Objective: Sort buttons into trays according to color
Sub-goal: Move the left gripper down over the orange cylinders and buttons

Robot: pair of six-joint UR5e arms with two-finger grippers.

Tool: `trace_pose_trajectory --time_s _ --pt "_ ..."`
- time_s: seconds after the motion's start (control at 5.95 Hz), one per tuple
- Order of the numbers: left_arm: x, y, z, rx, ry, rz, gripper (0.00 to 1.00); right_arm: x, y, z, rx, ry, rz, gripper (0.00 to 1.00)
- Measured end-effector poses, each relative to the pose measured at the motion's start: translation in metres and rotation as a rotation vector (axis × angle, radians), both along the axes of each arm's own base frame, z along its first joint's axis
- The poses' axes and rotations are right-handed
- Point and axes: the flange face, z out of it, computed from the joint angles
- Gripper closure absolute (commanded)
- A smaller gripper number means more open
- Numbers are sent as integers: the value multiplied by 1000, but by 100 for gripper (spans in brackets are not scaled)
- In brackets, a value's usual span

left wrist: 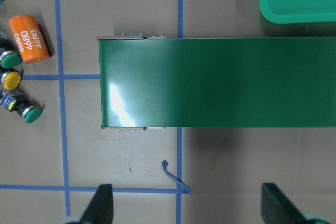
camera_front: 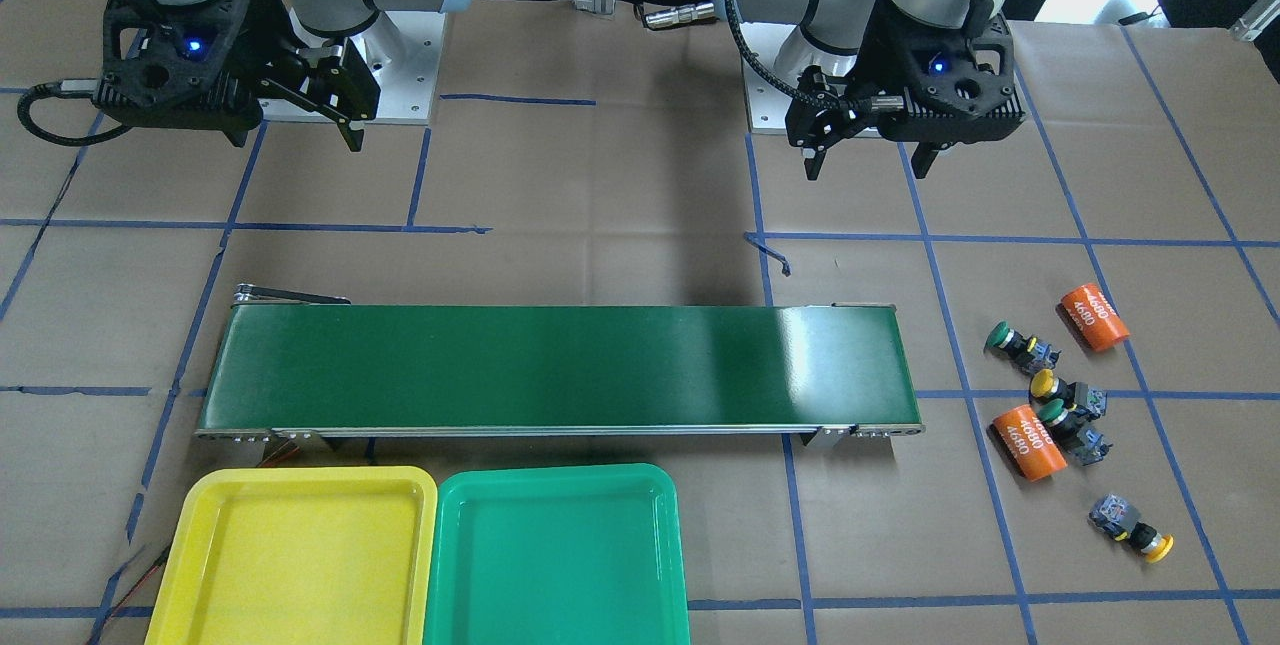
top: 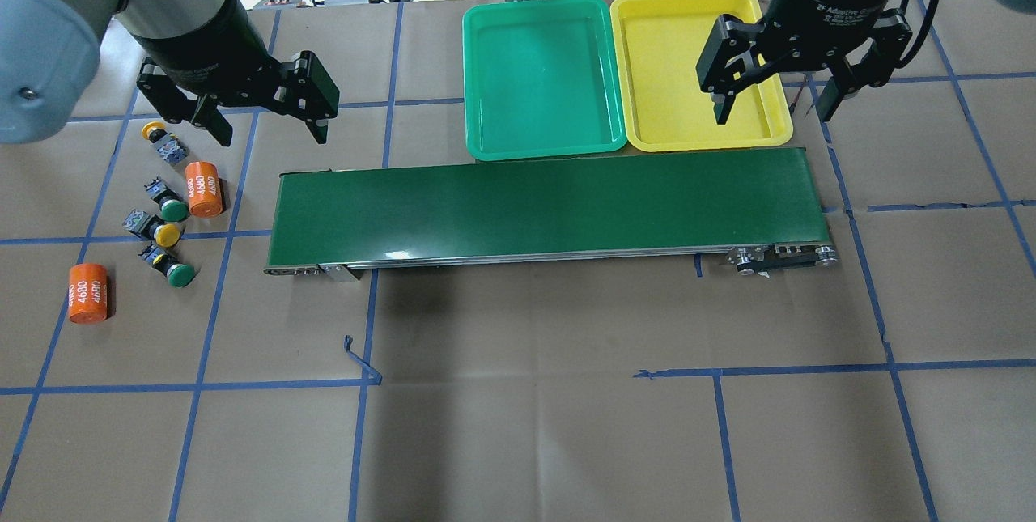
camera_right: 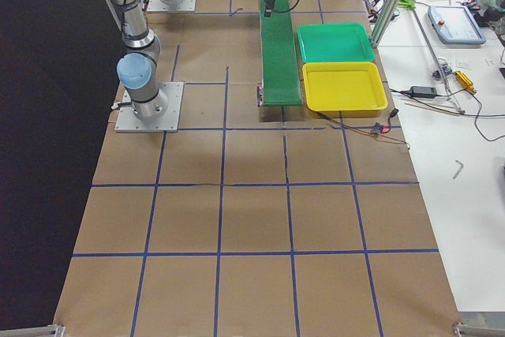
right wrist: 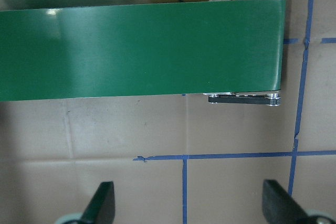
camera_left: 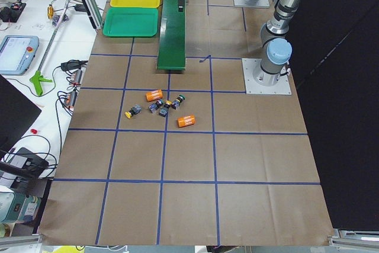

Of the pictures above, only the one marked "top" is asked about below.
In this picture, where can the green push button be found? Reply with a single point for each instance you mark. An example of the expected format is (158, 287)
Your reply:
(176, 272)
(172, 207)

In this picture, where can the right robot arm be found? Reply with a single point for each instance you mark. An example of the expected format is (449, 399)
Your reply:
(860, 42)

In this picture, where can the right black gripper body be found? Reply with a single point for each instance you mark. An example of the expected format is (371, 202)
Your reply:
(834, 0)

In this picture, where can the orange 4680 cylinder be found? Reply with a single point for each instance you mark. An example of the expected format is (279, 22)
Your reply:
(87, 294)
(203, 190)

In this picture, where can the green conveyor belt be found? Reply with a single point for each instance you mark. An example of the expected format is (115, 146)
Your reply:
(758, 207)

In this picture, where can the green plastic tray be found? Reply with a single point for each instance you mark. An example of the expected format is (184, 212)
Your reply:
(540, 80)

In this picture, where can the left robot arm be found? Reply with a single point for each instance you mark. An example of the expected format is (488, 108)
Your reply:
(51, 53)

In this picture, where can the yellow push button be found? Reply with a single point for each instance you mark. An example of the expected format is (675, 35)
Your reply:
(147, 226)
(168, 146)

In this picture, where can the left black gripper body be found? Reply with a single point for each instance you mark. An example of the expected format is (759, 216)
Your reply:
(212, 46)

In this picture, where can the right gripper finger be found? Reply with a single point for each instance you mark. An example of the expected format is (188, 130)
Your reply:
(842, 84)
(724, 95)

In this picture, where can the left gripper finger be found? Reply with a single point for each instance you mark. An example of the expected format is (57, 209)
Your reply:
(206, 116)
(318, 127)

